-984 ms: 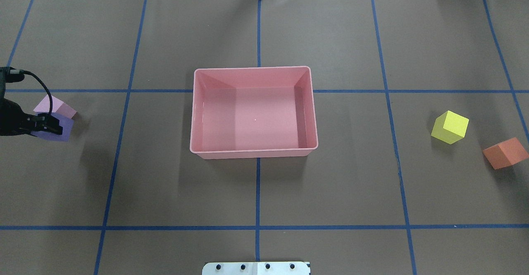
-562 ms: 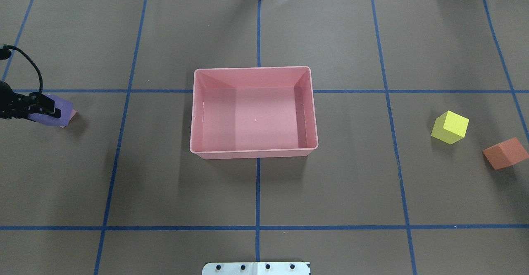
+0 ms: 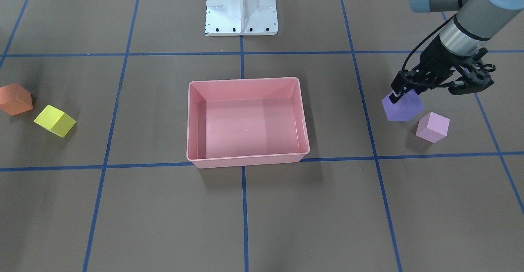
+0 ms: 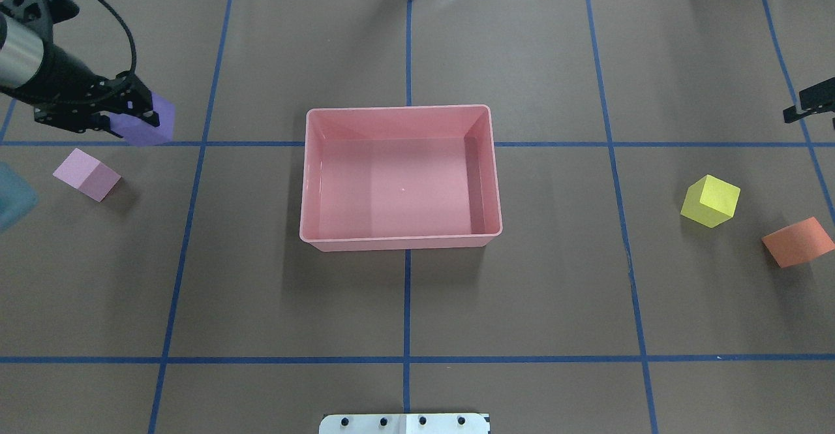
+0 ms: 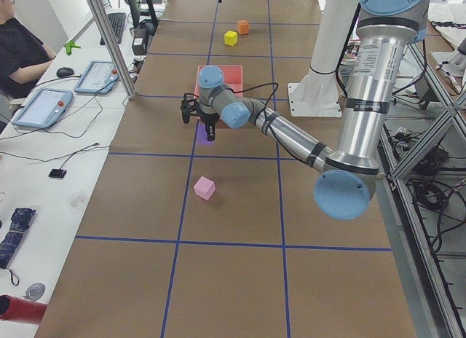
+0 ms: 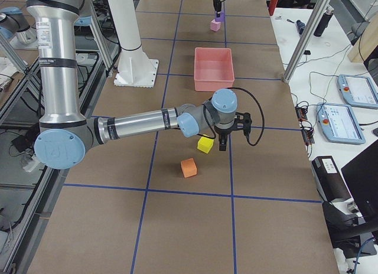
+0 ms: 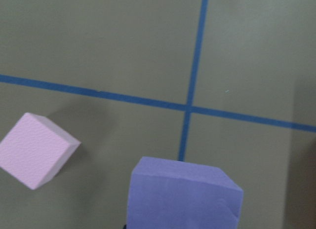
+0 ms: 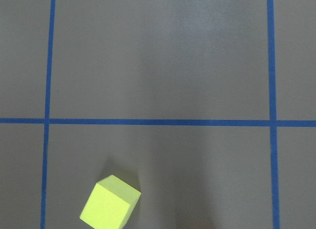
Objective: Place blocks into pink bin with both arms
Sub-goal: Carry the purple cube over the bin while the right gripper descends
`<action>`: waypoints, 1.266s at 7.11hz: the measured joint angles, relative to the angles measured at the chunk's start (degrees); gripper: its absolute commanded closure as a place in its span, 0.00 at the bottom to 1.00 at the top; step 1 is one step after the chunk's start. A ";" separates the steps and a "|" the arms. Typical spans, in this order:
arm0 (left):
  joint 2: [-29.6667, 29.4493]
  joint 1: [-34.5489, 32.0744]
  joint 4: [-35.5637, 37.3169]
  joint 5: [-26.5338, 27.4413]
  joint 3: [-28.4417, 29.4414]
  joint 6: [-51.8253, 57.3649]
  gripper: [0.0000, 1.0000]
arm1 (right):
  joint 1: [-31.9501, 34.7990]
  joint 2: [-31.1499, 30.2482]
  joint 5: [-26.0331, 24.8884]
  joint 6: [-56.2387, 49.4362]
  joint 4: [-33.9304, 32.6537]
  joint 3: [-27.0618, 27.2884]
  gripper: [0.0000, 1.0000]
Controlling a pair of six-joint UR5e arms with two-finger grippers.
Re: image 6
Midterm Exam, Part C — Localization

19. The purple foam block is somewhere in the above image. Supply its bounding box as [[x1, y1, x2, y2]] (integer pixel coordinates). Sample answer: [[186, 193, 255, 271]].
[[215, 11, 225, 22]]

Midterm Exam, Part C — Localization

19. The yellow foam block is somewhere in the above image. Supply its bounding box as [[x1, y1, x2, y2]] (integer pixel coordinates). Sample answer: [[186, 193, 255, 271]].
[[197, 136, 214, 154]]

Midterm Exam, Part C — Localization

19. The light pink foam block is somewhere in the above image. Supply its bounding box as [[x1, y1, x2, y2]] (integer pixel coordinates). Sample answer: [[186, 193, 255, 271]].
[[210, 19, 221, 32]]

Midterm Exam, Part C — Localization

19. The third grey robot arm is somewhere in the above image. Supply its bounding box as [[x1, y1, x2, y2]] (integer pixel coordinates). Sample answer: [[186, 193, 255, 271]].
[[1, 6, 37, 45]]

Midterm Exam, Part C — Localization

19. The pink plastic bin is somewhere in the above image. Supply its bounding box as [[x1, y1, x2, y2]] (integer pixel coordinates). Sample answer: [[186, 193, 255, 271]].
[[194, 47, 234, 92]]

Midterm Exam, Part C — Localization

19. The orange foam block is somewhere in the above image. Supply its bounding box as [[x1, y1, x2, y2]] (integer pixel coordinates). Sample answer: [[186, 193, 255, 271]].
[[181, 158, 197, 178]]

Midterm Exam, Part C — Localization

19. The red cylinder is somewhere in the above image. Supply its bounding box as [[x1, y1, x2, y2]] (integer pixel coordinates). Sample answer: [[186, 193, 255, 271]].
[[268, 0, 278, 16]]

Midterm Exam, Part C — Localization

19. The black water bottle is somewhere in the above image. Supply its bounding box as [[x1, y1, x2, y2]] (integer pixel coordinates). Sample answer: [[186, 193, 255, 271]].
[[314, 6, 334, 37]]

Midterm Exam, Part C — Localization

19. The near teach pendant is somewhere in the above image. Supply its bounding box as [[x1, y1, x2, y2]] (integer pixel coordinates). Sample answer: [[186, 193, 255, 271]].
[[317, 103, 366, 145]]

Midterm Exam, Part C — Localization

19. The teach pendant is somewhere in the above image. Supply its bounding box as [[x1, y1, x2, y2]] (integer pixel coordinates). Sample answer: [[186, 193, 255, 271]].
[[337, 74, 377, 109], [317, 103, 366, 145]]

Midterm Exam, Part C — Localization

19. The black box with label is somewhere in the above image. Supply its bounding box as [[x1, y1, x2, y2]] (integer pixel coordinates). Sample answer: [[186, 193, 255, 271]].
[[311, 156, 351, 203]]

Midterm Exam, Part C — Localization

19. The black monitor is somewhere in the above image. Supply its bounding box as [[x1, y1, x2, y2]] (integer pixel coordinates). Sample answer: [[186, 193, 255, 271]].
[[341, 141, 378, 219]]

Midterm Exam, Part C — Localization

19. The far teach pendant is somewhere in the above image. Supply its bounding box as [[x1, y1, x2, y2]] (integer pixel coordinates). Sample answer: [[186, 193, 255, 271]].
[[337, 74, 377, 109]]

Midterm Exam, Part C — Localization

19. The white power adapter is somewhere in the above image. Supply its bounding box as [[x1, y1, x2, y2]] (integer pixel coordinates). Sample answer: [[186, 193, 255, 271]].
[[22, 155, 40, 172]]

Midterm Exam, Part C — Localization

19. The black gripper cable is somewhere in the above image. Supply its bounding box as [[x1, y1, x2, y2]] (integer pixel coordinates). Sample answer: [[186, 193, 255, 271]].
[[199, 86, 265, 146]]

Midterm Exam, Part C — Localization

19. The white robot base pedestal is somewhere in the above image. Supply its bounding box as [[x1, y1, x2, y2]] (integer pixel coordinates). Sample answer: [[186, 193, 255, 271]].
[[107, 0, 159, 88]]

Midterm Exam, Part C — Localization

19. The aluminium frame post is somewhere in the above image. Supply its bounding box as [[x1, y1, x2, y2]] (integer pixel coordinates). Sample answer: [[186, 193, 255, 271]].
[[282, 0, 330, 83]]

